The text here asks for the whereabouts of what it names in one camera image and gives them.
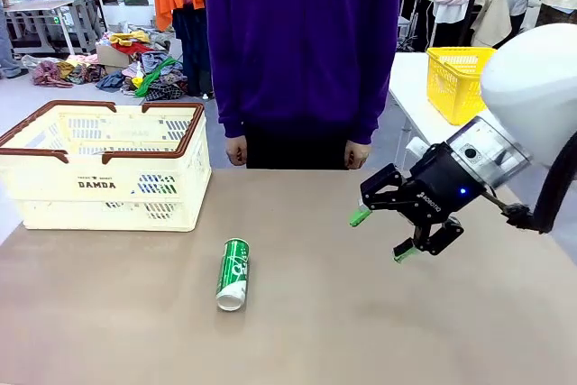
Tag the bright green cloth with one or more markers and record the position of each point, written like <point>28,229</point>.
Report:
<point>155,76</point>

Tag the white side table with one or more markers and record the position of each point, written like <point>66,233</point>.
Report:
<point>414,105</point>

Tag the metal equipment rack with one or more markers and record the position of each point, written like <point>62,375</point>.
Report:
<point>405,29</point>

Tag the grey frame work table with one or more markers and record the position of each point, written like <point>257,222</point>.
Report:
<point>45,4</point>

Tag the red cloth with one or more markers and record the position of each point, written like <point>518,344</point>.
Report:
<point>130,48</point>

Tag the person in purple hoodie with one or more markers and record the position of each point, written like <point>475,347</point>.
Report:
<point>302,42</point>

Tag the cardboard box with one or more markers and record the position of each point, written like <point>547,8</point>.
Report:
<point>108,57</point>

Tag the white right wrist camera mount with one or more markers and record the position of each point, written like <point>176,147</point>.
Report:
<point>415,147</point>

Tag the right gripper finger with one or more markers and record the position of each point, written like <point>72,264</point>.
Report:
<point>381,186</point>
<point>437,238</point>

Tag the cream shopping basket brown rim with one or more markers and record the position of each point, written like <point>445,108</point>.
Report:
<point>90,209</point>

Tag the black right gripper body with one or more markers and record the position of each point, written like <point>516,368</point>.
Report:
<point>437,186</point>

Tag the yellow cloth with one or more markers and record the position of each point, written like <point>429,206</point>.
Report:
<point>128,37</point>

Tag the pile of mixed clothes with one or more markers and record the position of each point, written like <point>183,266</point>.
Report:
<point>81,71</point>

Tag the light green drink can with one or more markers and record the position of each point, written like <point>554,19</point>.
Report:
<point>234,272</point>

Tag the person's right hand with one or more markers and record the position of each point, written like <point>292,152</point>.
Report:
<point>236,153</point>

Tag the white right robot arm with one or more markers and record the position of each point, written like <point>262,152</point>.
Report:
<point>532,78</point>

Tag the person's left hand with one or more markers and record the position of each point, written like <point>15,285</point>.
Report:
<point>357,156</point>

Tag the yellow plastic basket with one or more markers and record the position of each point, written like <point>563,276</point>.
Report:
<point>451,87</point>

